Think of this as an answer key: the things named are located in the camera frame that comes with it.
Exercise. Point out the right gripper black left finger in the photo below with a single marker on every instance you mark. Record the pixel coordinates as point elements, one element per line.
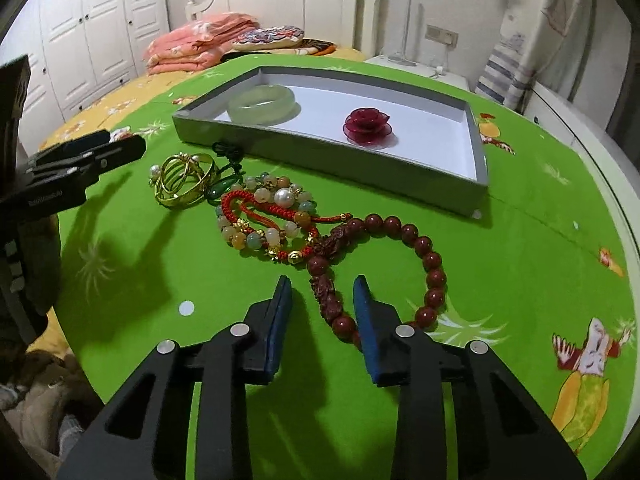
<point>142,432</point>

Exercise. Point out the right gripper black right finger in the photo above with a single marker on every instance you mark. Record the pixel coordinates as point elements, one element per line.
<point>461,410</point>

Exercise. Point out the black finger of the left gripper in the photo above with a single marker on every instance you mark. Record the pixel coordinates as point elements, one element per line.
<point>14,85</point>
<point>56,179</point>

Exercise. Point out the gold wire ring ornament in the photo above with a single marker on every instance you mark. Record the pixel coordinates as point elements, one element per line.
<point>184,173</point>

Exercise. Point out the gold bangle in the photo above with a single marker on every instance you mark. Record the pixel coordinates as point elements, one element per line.
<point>183,201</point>

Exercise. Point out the pale green jade bangle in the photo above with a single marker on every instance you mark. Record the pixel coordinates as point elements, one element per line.
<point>262,105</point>

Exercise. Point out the red cord bracelet gold charms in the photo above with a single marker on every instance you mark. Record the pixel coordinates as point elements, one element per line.
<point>288,236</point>

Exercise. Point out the white pearl pendant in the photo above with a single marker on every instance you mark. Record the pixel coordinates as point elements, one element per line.
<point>284,198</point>

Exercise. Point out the red wire rose brooch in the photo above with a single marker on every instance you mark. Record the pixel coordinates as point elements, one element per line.
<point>367,126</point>

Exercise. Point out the white wardrobe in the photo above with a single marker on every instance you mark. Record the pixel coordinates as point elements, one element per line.
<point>78,51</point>

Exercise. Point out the small pearl earring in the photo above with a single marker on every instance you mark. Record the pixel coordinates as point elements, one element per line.
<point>154,172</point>

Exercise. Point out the yellow floral bedsheet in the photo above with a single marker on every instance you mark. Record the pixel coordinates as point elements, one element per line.
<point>111,112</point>

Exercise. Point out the folded pink quilt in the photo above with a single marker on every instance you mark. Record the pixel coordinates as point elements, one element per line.
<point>197,45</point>

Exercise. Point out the embroidered patterned pillow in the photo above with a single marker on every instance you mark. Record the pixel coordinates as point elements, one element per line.
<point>269,38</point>

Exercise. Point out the black orange folded cloth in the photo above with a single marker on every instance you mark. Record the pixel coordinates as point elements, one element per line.
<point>309,47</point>

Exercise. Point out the white wooden headboard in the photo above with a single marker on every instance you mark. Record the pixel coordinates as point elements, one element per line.
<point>346,23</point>

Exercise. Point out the grey cardboard tray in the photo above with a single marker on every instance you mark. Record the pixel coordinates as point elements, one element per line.
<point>434,154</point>

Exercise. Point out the white lamp stand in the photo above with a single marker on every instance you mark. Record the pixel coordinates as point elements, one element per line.
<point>399,57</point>

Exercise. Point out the white nightstand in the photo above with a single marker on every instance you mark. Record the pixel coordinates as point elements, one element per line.
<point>437,73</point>

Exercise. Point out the sailboat print curtain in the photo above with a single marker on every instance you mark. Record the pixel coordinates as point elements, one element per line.
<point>532,34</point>

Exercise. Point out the wall power socket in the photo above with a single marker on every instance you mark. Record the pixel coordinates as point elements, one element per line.
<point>442,36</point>

